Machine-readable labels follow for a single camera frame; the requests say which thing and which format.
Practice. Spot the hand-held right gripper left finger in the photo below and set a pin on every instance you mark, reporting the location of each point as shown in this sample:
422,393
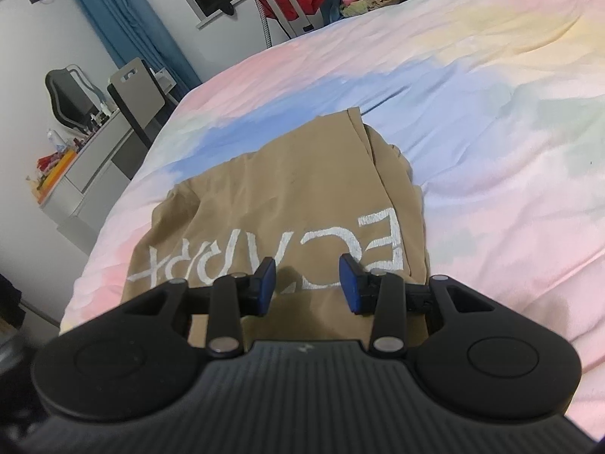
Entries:
267,288

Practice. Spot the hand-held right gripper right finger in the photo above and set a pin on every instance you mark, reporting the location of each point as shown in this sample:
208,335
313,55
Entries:
349,284

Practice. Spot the tan printed t-shirt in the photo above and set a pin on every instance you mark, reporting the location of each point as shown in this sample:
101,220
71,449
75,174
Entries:
283,189

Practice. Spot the pastel bed blanket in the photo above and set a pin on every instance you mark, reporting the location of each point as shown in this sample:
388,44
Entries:
472,127

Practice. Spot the white dressing table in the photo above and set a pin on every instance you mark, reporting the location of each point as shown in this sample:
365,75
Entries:
94,175

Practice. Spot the black and grey chair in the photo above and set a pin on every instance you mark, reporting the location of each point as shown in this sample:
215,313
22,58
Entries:
139,97

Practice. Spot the clear plastic bottle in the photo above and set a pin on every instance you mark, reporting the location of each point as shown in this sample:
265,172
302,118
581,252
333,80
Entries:
56,141

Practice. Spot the wavy framed mirror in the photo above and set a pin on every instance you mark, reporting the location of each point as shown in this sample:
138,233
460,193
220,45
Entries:
68,99

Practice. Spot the yellow-green garment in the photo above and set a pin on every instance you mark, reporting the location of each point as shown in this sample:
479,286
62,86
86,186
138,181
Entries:
357,9

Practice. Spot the small black hanging object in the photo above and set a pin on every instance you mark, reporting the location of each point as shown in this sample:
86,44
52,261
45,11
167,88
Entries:
226,7

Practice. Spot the white garment steamer stand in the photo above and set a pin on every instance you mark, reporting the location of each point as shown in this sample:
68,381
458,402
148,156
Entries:
290,4

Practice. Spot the blue curtain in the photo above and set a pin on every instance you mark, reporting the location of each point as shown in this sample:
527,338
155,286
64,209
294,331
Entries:
127,23

